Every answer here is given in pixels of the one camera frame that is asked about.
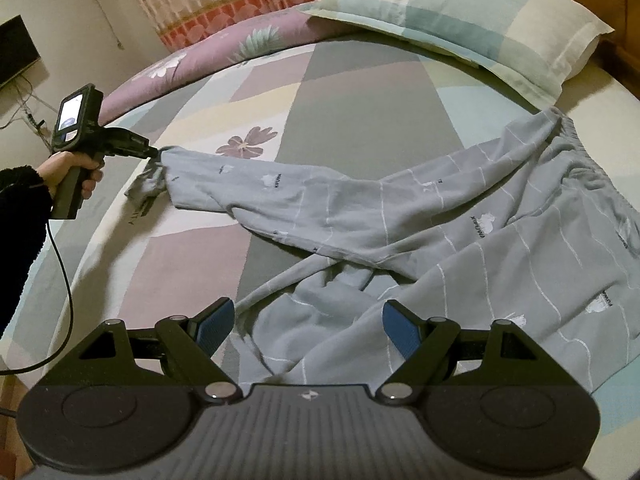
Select pastel checked pillow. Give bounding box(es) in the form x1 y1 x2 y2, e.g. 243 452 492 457
300 0 616 108

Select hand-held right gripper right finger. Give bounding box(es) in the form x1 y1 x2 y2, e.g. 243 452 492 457
376 300 553 403

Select person's left forearm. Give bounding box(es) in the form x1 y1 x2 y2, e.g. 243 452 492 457
0 164 55 333

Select grey printed pants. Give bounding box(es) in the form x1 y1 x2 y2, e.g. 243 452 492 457
125 105 640 396

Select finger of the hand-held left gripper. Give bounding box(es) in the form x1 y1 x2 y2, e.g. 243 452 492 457
127 131 164 161

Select person's left hand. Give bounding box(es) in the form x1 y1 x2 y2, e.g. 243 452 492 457
42 151 105 201

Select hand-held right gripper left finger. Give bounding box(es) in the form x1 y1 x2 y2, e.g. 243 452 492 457
65 298 240 402

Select black television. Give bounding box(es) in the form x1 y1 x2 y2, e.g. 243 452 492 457
0 15 41 88

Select purple floral quilt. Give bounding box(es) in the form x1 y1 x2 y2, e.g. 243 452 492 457
100 2 361 111

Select tangled wall cables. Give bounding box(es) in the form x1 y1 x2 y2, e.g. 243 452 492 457
0 85 58 136

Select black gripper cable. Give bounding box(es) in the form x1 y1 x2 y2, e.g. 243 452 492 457
0 217 76 376

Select thin wall cord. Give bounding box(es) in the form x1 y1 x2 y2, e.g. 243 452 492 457
82 0 125 51

